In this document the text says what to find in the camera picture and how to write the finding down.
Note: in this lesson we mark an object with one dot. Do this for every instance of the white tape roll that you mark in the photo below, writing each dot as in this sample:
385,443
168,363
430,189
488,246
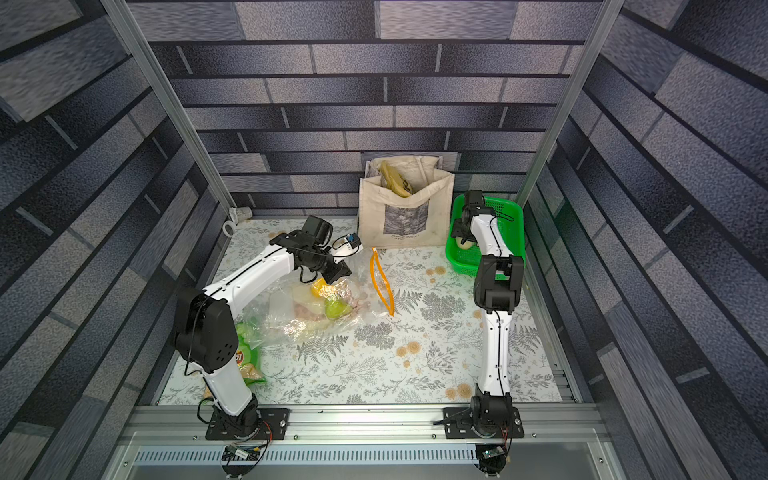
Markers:
229,228

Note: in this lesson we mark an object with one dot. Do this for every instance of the left circuit board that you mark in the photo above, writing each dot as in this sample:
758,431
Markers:
243,453

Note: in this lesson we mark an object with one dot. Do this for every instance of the green Lays chips bag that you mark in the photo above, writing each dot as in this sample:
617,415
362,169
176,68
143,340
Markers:
248,358

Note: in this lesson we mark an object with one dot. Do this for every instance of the green plastic basket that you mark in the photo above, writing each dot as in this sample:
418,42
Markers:
511,227

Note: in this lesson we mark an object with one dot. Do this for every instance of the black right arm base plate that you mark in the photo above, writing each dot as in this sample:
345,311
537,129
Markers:
458,423

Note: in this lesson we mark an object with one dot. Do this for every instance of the right circuit board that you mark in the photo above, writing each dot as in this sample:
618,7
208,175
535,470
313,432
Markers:
491,459

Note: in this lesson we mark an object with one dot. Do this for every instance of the circuit board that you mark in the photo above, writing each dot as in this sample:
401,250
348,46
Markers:
243,453
491,459

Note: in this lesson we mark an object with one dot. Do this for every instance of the banana in tote bag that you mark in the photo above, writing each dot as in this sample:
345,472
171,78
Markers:
394,181

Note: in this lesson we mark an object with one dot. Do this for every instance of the clear orange zip-top bag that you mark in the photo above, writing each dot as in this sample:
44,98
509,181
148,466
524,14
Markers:
287,312

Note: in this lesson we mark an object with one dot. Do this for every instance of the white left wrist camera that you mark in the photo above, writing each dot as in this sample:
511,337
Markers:
346,246

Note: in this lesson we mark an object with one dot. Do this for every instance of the yellow orange toy fruit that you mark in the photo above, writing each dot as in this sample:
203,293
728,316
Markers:
321,289

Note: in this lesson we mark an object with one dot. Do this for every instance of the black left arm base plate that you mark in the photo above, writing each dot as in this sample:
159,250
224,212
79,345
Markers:
261,425

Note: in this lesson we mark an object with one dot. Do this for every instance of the pale yellow pear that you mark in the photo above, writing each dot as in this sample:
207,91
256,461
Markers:
464,244

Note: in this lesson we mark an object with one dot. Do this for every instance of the beige Monet tote bag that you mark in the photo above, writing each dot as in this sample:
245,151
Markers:
386,220

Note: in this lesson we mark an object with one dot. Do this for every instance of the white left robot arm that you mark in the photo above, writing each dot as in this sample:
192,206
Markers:
204,332

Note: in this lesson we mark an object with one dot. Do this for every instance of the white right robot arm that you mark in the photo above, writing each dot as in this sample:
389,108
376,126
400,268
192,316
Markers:
496,292

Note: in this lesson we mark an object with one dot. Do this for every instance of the green toy fruit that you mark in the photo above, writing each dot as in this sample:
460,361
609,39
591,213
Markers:
337,308

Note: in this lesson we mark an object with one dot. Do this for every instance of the floral patterned table mat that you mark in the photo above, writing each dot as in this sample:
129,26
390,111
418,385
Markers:
430,351

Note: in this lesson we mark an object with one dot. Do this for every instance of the aluminium front rail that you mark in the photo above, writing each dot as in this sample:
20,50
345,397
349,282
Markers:
401,441

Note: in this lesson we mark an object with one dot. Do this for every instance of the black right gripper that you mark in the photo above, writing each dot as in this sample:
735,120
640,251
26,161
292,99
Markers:
461,222

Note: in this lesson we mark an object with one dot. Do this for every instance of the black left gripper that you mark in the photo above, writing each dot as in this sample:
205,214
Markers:
340,270

